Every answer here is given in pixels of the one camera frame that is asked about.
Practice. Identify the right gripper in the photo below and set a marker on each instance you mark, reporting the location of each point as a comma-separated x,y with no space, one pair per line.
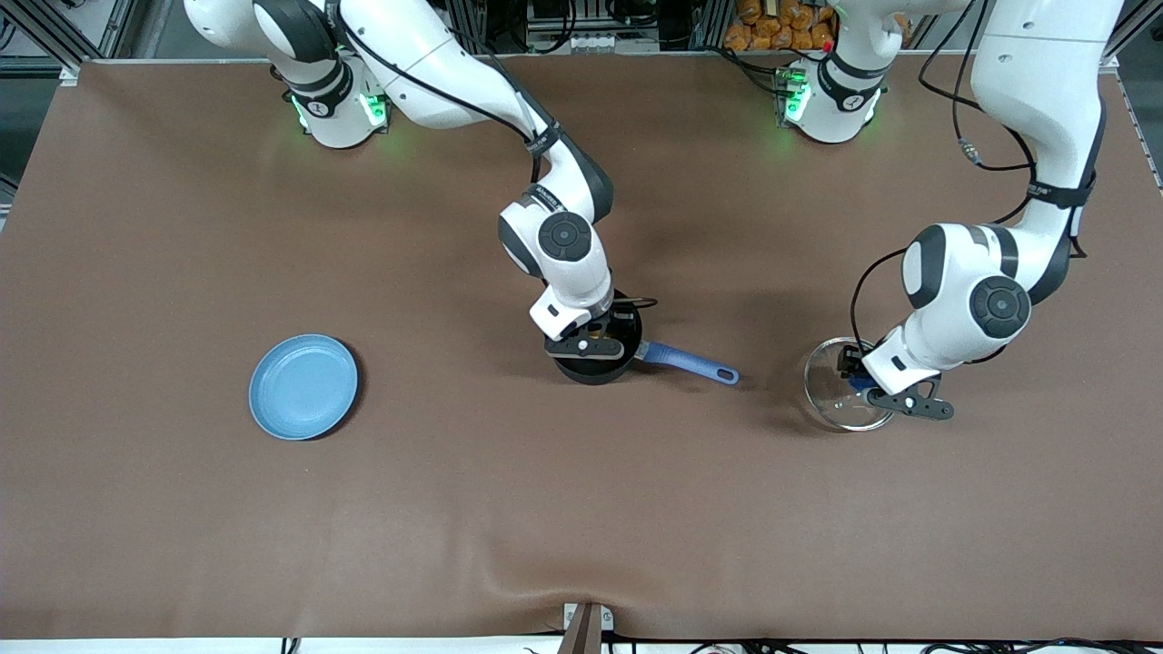
616,323

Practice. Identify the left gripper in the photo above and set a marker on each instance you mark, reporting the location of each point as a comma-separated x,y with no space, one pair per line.
851,361

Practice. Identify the glass lid with blue knob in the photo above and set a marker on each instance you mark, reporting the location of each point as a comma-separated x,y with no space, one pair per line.
836,404

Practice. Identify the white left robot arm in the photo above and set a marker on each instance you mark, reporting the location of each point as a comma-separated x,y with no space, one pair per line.
1036,82

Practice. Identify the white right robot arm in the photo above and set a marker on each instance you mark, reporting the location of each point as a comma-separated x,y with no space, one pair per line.
409,45

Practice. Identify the brown table cover sheet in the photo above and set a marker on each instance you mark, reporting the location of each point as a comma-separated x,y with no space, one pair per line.
581,509

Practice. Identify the blue round plate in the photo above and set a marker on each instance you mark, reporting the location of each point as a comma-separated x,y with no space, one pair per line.
304,388

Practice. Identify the black box with white connectors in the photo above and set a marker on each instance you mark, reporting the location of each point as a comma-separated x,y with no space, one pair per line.
581,23

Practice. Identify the bag of orange round items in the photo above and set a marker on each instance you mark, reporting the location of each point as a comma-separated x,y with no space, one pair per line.
772,23

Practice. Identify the metal table edge bracket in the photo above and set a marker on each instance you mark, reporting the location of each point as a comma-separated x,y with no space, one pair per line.
586,627

